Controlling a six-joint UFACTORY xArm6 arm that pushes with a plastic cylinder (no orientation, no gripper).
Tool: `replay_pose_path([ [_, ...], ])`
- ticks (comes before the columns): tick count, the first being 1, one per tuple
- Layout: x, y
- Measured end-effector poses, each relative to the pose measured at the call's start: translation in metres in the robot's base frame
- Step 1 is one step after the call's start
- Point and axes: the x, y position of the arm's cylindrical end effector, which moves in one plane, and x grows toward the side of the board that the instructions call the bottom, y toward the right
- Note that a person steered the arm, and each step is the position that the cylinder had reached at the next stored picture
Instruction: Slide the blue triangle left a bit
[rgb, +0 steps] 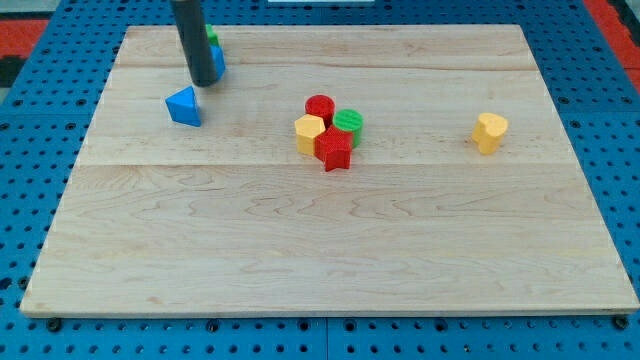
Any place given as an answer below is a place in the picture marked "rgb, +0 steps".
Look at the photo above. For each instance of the blue triangle block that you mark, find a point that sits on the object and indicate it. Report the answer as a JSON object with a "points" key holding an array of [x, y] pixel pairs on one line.
{"points": [[183, 108]]}

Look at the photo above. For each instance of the red star block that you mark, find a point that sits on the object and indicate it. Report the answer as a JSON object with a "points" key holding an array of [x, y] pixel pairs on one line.
{"points": [[334, 148]]}

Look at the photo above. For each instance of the yellow hexagon block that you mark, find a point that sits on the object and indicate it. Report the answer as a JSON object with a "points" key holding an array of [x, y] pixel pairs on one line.
{"points": [[307, 128]]}

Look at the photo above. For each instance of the green cylinder block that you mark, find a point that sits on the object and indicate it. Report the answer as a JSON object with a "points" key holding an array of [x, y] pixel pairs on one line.
{"points": [[350, 120]]}

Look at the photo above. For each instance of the red cylinder block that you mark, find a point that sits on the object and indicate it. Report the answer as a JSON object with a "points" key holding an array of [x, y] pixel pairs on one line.
{"points": [[322, 106]]}

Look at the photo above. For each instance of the wooden board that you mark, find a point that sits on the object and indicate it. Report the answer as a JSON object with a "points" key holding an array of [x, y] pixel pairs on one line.
{"points": [[161, 220]]}

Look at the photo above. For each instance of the blue block behind rod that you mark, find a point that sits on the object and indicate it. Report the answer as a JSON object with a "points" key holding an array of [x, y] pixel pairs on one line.
{"points": [[219, 61]]}

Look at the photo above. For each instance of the yellow heart block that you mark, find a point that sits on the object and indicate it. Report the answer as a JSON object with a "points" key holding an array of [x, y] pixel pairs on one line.
{"points": [[488, 132]]}

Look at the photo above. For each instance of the green block behind rod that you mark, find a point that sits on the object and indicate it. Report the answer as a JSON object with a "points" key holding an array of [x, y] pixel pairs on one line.
{"points": [[212, 36]]}

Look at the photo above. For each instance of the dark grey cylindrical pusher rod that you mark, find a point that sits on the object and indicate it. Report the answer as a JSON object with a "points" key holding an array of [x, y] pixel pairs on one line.
{"points": [[190, 23]]}

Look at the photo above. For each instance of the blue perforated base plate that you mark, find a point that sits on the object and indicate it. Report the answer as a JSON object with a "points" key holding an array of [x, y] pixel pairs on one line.
{"points": [[49, 107]]}

